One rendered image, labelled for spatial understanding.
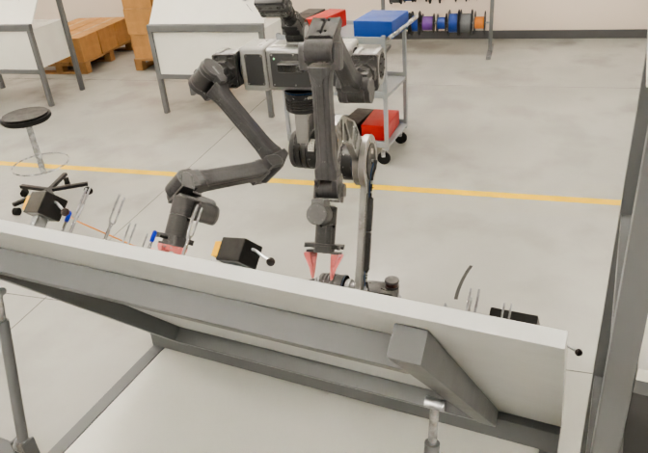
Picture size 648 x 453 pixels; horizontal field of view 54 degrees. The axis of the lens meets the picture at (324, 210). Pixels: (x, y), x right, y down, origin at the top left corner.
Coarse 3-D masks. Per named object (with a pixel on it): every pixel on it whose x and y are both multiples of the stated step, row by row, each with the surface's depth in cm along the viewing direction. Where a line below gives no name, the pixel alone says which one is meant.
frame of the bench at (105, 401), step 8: (152, 352) 192; (144, 360) 189; (136, 368) 186; (144, 368) 186; (128, 376) 183; (136, 376) 183; (120, 384) 181; (128, 384) 181; (112, 392) 178; (120, 392) 178; (104, 400) 176; (112, 400) 175; (96, 408) 173; (104, 408) 173; (88, 416) 171; (96, 416) 170; (80, 424) 168; (88, 424) 168; (72, 432) 166; (80, 432) 166; (64, 440) 164; (72, 440) 164; (56, 448) 162; (64, 448) 162
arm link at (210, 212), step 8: (184, 176) 169; (192, 176) 171; (184, 184) 168; (192, 184) 170; (176, 192) 169; (184, 192) 169; (192, 192) 170; (168, 200) 171; (208, 200) 174; (200, 208) 169; (208, 208) 170; (216, 208) 172; (208, 216) 170; (216, 216) 171; (208, 224) 172
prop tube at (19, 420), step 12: (0, 324) 123; (0, 336) 124; (12, 348) 126; (12, 360) 126; (12, 372) 127; (12, 384) 127; (12, 396) 128; (12, 408) 129; (24, 420) 131; (24, 432) 131
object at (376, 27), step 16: (304, 16) 470; (320, 16) 466; (336, 16) 473; (368, 16) 453; (384, 16) 449; (400, 16) 449; (416, 16) 454; (352, 32) 471; (368, 32) 445; (384, 32) 440; (400, 32) 454; (384, 48) 441; (384, 80) 452; (400, 80) 487; (384, 96) 458; (288, 112) 499; (368, 112) 506; (384, 112) 464; (288, 128) 504; (368, 128) 482; (384, 128) 470; (400, 128) 505; (384, 144) 476; (384, 160) 486
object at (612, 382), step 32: (640, 96) 107; (640, 128) 110; (640, 160) 112; (640, 192) 70; (640, 224) 72; (640, 256) 74; (608, 288) 126; (640, 288) 75; (608, 320) 130; (640, 320) 77; (608, 352) 81; (640, 352) 83; (608, 384) 83; (640, 384) 82; (608, 416) 86; (608, 448) 88
